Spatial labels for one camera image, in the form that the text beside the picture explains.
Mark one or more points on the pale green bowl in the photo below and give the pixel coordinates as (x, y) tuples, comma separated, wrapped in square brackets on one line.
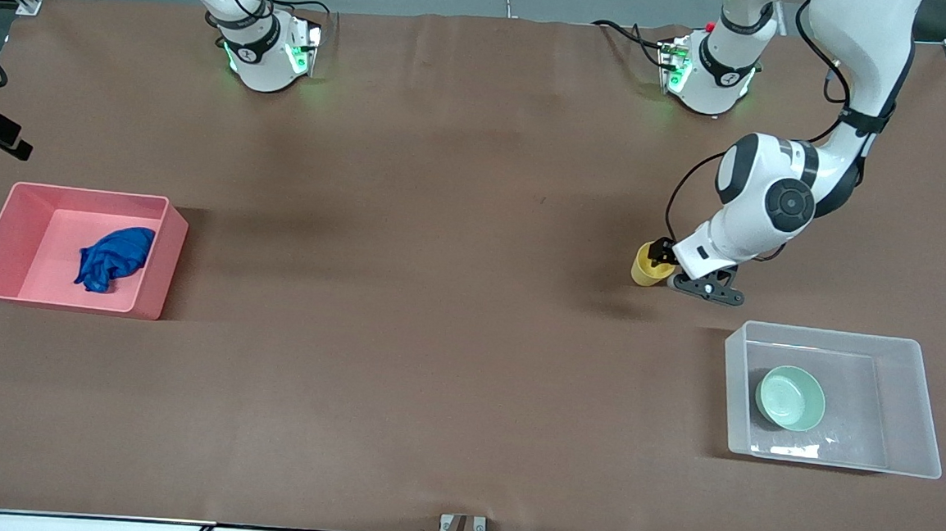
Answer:
[(790, 398)]

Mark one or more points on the yellow cup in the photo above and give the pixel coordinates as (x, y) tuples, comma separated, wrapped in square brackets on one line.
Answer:
[(645, 274)]

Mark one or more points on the pink plastic box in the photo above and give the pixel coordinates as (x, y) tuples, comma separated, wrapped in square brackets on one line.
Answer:
[(46, 268)]

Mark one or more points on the clear plastic box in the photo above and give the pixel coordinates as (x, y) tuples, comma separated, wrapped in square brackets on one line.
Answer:
[(883, 405)]

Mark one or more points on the brown table cover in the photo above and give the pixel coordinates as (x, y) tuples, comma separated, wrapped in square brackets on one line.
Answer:
[(452, 338)]

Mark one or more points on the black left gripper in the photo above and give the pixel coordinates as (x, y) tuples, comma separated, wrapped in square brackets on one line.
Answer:
[(661, 251)]

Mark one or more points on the blue cloth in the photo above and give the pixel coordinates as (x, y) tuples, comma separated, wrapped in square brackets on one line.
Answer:
[(116, 258)]

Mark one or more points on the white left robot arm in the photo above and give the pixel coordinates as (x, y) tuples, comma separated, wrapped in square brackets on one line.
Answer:
[(764, 201)]

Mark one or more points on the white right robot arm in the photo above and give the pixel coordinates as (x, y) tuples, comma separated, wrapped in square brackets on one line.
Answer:
[(260, 55)]

